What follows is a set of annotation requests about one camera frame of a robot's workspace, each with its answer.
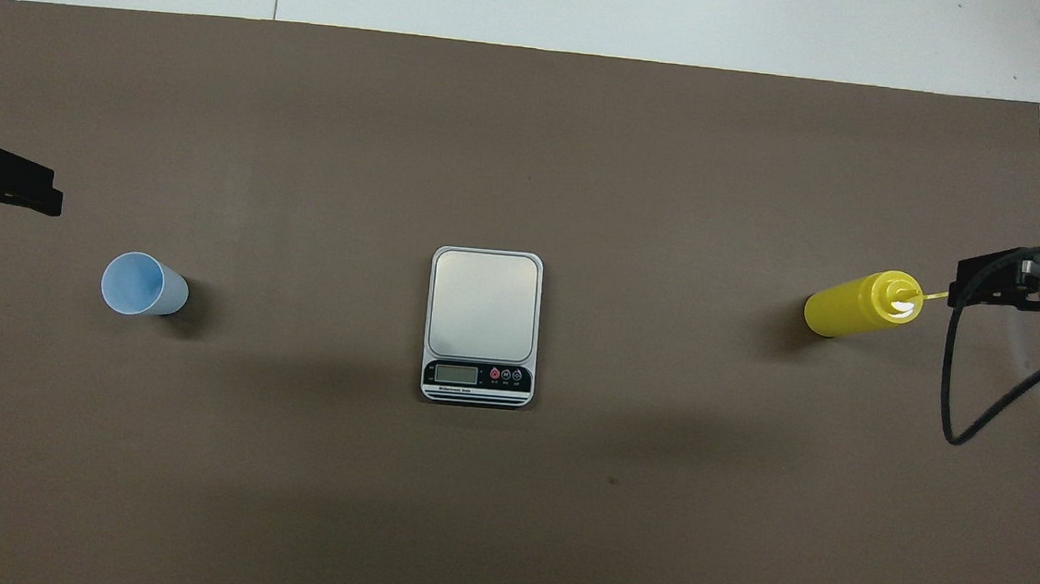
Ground silver digital kitchen scale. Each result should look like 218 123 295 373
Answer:
419 244 545 411

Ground brown table mat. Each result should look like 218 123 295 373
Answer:
0 0 1040 584

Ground yellow squeeze bottle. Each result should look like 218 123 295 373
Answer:
802 264 952 348

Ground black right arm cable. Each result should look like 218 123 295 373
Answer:
935 234 1040 454

